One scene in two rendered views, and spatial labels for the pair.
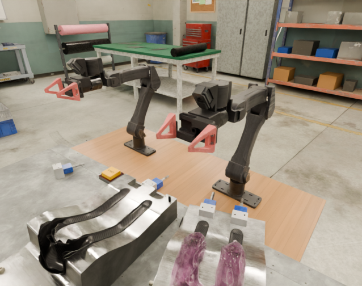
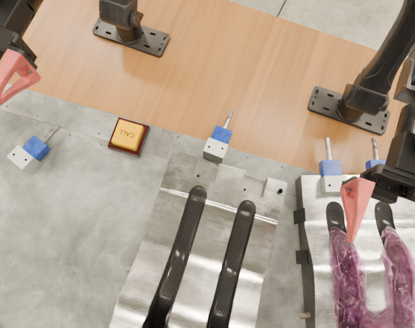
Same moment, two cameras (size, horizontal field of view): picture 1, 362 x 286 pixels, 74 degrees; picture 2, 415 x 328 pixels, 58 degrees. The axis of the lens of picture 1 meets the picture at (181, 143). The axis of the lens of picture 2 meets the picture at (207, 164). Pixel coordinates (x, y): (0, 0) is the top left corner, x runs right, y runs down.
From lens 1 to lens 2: 63 cm
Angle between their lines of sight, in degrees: 48
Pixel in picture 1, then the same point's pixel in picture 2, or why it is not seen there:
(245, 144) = (397, 60)
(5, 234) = (47, 308)
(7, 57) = not seen: outside the picture
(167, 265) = (324, 302)
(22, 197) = (8, 234)
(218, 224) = not seen: hidden behind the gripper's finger
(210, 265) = (377, 287)
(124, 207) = (216, 226)
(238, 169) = (374, 101)
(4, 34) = not seen: outside the picture
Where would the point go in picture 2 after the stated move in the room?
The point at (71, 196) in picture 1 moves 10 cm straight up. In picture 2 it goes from (90, 204) to (76, 196)
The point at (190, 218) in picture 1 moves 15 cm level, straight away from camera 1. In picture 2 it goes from (313, 204) to (291, 142)
